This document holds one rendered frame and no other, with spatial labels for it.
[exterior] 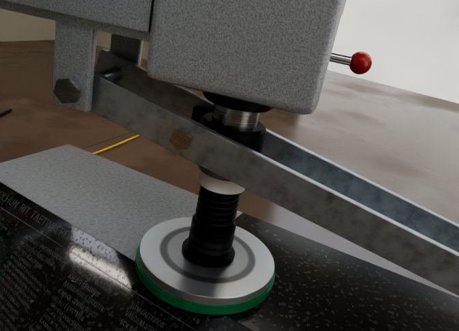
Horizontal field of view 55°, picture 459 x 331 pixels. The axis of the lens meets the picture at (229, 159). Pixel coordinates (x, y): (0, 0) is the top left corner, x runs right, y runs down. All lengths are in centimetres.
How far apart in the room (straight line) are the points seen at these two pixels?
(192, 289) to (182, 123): 23
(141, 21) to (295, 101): 19
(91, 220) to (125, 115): 27
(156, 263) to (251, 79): 32
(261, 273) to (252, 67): 33
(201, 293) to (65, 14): 39
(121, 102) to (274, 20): 23
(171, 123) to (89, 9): 16
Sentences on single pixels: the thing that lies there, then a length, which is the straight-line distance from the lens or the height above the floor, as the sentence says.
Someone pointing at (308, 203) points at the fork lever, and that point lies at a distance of 58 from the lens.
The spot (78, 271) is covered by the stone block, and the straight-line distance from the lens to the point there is 76.
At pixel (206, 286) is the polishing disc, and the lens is 64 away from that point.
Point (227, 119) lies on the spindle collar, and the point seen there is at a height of 108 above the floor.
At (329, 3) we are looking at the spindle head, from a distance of 48.
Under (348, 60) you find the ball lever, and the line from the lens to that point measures 66.
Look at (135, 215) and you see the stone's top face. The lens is 83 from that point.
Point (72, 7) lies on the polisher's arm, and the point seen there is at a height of 118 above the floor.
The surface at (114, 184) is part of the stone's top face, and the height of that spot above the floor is 82.
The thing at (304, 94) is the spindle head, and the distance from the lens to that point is 49.
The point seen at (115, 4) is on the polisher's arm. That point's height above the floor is 120.
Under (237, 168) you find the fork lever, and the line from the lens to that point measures 57.
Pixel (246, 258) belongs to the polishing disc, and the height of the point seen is 85.
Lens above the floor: 124
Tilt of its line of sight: 21 degrees down
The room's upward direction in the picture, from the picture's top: 11 degrees clockwise
